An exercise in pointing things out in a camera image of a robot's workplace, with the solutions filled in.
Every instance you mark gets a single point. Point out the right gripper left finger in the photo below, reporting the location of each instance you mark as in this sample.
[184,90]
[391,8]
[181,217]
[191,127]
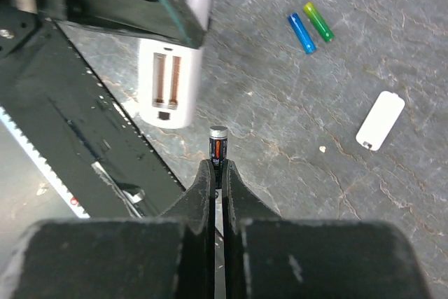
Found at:
[169,256]

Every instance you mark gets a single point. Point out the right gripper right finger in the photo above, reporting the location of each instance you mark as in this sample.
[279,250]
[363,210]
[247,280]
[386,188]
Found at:
[267,256]

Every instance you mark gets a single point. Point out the white remote control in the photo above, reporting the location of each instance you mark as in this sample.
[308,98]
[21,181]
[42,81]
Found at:
[169,77]

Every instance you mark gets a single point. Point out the black battery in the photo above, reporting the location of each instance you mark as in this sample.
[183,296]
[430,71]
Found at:
[218,145]

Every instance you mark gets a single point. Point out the white battery compartment cover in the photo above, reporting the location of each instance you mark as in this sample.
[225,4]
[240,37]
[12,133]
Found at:
[380,120]

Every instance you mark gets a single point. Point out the green battery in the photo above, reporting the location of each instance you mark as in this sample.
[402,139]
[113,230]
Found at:
[318,22]

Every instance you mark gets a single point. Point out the blue battery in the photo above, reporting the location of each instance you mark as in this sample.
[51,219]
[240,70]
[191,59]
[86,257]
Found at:
[301,33]

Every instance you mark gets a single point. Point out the white slotted cable duct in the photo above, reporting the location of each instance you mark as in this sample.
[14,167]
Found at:
[42,165]

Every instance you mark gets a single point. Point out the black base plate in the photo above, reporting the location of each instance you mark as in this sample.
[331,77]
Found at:
[75,123]

